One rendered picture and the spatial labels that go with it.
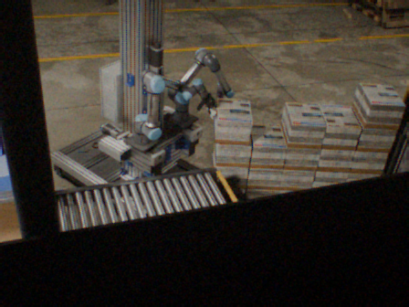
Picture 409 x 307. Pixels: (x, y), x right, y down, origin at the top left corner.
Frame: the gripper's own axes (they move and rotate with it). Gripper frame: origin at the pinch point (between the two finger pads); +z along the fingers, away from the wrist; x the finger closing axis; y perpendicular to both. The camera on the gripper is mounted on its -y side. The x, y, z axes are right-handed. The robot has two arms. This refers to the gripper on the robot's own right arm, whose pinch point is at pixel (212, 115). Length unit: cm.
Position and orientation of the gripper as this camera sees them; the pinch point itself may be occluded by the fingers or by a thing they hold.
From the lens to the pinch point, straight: 412.5
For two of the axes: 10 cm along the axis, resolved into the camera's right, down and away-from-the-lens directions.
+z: 4.3, 7.3, 5.3
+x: -0.2, -5.8, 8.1
